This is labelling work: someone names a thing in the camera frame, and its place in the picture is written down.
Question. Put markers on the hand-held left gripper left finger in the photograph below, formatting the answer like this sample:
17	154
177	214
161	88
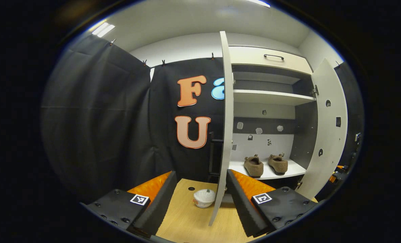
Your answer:
156	202

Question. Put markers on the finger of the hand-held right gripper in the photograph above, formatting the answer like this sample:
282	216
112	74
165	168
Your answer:
338	172

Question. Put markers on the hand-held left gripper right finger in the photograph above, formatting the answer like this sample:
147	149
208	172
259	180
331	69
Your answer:
242	209

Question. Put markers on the brown felt shoe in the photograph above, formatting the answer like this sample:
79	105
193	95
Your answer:
254	166
278	164

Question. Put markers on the white grey shoe cabinet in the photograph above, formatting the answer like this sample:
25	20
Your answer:
268	98

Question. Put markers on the white cabinet drawer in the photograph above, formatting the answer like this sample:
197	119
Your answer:
247	55

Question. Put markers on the white bowl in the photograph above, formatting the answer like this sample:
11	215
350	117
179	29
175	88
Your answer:
204	198

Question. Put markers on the ceiling light panel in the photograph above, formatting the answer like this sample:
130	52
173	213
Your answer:
258	3
103	29

